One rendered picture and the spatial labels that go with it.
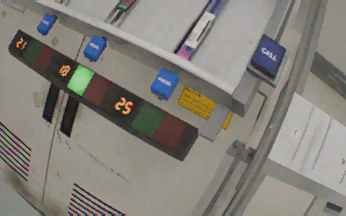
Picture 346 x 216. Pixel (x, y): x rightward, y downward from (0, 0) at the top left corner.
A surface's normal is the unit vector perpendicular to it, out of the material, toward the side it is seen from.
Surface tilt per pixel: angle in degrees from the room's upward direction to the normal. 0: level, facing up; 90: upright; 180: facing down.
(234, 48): 48
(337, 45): 90
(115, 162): 90
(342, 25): 90
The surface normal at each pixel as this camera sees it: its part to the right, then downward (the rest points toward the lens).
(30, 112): -0.37, 0.36
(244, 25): -0.05, -0.28
